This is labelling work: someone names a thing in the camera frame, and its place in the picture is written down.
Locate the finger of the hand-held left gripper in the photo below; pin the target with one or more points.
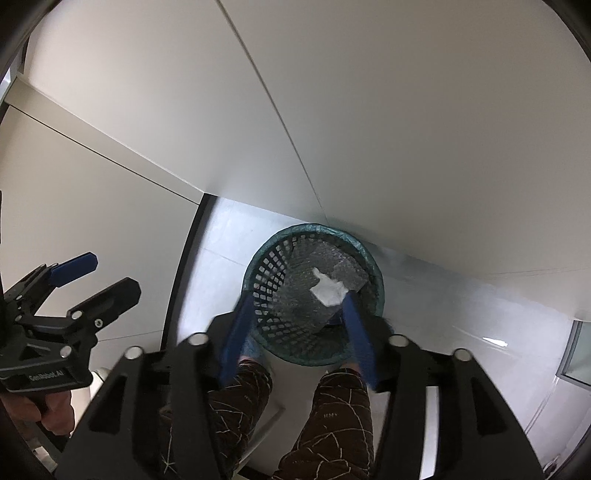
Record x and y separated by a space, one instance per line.
74 268
111 300

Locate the person's left hand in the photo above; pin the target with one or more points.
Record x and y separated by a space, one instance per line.
60 415

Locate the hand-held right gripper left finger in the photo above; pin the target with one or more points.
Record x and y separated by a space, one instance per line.
238 332

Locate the person's right leg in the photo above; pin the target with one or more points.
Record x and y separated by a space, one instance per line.
332 429

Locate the dark mesh wastebasket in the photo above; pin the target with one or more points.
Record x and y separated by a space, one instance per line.
272 277

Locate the person's leg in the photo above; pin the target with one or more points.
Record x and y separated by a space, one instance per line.
240 406
332 429

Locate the person's left leg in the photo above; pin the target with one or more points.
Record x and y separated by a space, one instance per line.
240 406

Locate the clear bubble wrap sheet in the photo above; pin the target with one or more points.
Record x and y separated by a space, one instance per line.
304 295

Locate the white tissue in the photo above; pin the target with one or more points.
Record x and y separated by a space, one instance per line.
328 290

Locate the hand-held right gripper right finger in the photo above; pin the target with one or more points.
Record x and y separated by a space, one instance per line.
360 341

